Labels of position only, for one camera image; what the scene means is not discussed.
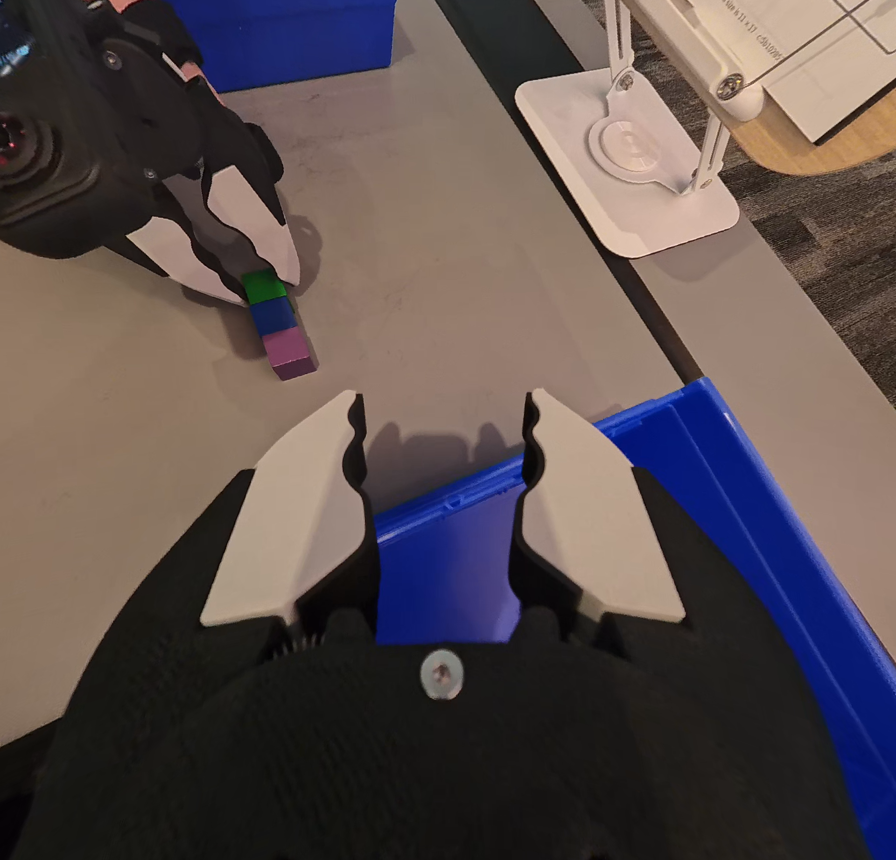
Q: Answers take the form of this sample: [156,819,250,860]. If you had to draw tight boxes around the printed instruction sheet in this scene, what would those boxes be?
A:
[651,0,896,143]

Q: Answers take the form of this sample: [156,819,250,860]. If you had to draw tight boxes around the purple wooden cube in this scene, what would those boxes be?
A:
[260,328,321,382]

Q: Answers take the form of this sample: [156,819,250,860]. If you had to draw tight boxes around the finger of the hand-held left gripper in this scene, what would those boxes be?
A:
[203,166,302,288]
[125,216,247,308]

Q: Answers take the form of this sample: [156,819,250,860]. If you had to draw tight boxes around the blue plastic bin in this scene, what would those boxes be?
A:
[373,377,896,860]
[122,0,400,94]

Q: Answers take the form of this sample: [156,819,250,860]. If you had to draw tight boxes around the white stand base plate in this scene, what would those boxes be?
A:
[514,0,742,259]

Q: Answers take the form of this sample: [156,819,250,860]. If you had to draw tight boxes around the blue wooden cube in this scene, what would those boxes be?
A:
[248,296,301,337]

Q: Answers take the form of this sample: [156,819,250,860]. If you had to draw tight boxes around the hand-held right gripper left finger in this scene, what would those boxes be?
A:
[199,390,381,647]

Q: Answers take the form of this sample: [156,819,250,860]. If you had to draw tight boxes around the green wooden cube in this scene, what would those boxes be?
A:
[241,268,289,306]

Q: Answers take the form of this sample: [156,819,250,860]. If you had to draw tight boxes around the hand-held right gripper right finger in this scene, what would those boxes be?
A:
[510,388,687,637]

